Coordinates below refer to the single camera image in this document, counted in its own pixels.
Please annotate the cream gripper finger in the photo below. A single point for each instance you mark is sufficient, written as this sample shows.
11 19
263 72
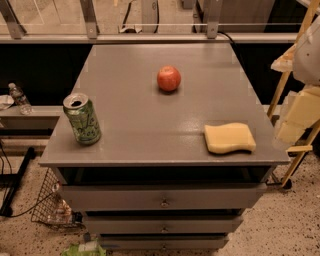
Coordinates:
284 63
299 111

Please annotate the green soda can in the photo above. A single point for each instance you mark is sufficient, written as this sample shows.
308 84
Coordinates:
81 114

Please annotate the wire mesh basket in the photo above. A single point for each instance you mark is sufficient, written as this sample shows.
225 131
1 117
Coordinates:
51 210

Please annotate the crumpled white paper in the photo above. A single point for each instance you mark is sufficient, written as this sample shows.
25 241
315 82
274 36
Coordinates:
6 101

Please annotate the green white wipes package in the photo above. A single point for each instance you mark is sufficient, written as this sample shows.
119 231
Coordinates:
91 248

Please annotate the red apple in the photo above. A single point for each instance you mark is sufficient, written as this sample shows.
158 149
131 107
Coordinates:
168 78

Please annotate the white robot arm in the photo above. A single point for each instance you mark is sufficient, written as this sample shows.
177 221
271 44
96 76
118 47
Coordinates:
306 66

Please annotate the yellow sponge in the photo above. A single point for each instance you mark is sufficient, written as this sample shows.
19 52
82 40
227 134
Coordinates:
228 138

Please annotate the grey drawer cabinet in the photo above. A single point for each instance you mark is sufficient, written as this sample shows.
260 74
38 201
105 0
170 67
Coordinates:
150 181

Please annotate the black metal stand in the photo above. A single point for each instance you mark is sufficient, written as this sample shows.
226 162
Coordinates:
11 183

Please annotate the clear plastic water bottle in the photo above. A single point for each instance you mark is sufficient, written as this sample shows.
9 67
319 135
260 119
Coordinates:
20 99

